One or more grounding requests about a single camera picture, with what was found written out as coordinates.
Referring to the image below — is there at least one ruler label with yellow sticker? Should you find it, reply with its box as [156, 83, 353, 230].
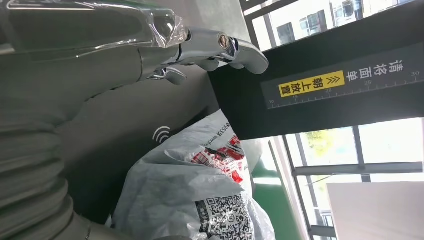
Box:
[260, 42, 424, 110]

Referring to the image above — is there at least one dark framed window wall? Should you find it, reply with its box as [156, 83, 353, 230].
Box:
[238, 0, 424, 240]

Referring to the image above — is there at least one white flat panel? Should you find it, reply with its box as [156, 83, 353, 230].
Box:
[326, 181, 424, 240]

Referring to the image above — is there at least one green conveyor belt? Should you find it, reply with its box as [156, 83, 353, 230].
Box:
[251, 158, 311, 240]

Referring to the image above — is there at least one grey mailer bag red print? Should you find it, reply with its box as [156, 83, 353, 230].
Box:
[110, 109, 276, 240]

